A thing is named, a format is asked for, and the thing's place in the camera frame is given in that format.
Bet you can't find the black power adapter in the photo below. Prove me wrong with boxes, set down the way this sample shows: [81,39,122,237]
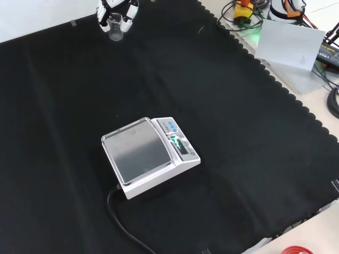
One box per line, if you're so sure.
[316,43,339,67]

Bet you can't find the black balance power cable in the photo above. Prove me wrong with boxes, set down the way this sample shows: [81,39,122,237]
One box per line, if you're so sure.
[106,185,157,254]

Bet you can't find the red round object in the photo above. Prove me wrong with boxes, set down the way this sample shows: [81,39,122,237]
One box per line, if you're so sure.
[280,246,315,254]

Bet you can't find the yellow stop button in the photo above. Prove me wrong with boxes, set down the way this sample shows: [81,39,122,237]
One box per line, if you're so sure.
[234,0,255,24]

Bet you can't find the white electronic balance steel pan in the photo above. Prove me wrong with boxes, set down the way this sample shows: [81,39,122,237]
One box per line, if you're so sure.
[101,116,201,201]

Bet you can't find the thick black cable bundle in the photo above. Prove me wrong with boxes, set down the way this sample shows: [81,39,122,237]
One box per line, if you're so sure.
[326,87,339,120]

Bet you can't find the pale board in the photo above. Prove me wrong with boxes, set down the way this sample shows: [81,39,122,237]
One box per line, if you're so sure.
[254,19,326,72]

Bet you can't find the black bench cloth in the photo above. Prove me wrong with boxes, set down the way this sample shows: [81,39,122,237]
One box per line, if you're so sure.
[0,0,339,254]

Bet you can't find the orange cable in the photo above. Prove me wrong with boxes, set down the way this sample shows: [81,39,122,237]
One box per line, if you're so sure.
[285,0,320,30]

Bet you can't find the small clear glass beaker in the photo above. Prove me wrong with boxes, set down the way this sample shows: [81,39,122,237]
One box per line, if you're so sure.
[108,13,124,42]

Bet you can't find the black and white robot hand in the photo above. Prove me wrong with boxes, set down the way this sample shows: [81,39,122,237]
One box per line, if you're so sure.
[96,0,140,33]

